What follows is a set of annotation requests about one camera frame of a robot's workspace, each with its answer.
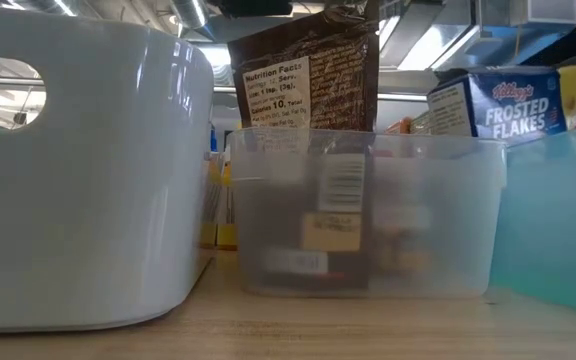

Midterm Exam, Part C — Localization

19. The rectangular metal ceiling duct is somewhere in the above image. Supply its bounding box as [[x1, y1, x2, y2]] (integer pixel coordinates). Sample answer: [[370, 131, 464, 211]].
[[377, 0, 576, 80]]

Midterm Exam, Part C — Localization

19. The clear left plastic bin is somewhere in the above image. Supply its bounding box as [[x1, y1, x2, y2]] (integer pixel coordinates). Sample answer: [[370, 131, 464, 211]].
[[0, 4, 227, 335]]

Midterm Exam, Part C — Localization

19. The round silver ventilation duct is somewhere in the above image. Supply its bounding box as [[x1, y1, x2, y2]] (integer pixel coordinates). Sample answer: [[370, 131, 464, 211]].
[[167, 0, 215, 32]]

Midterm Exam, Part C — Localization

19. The orange snack packet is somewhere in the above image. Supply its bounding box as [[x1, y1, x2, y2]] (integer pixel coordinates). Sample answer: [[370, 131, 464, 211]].
[[387, 117, 414, 135]]

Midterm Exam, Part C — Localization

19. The yellow food colouring bottle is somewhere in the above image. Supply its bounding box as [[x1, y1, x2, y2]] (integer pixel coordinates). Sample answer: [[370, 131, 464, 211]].
[[216, 159, 239, 251]]

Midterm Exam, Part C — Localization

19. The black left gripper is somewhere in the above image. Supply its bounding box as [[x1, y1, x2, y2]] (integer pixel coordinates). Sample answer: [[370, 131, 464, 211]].
[[217, 0, 294, 19]]

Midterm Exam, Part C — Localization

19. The clear plastic container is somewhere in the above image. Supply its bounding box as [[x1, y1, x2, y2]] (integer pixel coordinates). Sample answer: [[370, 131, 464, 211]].
[[227, 127, 508, 300]]

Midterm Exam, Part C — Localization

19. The green plastic bin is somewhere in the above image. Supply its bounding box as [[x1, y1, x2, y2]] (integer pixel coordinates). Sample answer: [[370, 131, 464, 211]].
[[487, 122, 576, 320]]

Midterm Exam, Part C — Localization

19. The long ceiling light strip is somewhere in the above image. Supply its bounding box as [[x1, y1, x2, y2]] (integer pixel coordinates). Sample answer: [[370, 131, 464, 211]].
[[212, 85, 430, 103]]

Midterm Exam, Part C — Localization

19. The yellow hanging cord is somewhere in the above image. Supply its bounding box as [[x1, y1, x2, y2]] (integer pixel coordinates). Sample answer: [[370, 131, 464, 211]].
[[512, 27, 524, 69]]

